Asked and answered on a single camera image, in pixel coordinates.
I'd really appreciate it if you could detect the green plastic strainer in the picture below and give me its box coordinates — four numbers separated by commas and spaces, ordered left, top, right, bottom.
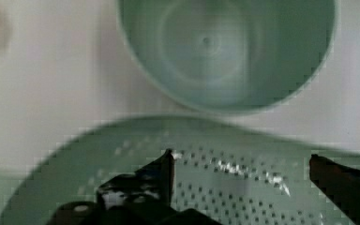
0, 115, 360, 225

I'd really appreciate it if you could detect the green cup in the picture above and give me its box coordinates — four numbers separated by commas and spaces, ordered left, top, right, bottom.
116, 0, 337, 113

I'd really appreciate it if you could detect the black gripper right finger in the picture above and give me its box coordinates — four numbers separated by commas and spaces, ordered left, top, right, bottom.
308, 154, 360, 225

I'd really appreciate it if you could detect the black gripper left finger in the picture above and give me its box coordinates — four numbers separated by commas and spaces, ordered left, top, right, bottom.
96, 149, 175, 208

